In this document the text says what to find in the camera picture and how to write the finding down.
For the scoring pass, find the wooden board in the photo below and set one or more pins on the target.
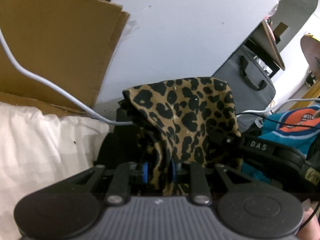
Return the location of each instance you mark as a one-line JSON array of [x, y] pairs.
[[310, 50]]

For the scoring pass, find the black folded garment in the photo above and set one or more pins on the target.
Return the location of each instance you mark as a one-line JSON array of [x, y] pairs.
[[112, 145]]

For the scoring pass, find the cream bear printed blanket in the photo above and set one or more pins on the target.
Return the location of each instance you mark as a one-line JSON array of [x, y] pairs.
[[37, 155]]

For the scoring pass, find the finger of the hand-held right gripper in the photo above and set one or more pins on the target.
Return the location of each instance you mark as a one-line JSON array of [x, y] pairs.
[[228, 141]]

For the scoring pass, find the teal garment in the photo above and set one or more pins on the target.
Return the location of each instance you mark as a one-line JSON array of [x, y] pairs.
[[282, 122]]

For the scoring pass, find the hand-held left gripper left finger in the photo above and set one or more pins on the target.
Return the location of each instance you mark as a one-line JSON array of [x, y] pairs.
[[145, 173]]

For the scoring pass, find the leopard print skirt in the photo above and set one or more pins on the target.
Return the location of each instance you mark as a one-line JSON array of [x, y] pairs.
[[190, 115]]

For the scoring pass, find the grey bag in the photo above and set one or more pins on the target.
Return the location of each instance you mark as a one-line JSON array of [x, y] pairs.
[[240, 92]]

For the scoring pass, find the person's right forearm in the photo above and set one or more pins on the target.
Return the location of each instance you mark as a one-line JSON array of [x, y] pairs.
[[312, 225]]

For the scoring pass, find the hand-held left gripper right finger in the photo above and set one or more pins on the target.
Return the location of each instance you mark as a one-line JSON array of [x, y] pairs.
[[174, 173]]

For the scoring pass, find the folded cardboard sheet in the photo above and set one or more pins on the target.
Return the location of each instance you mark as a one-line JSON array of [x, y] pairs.
[[50, 42]]

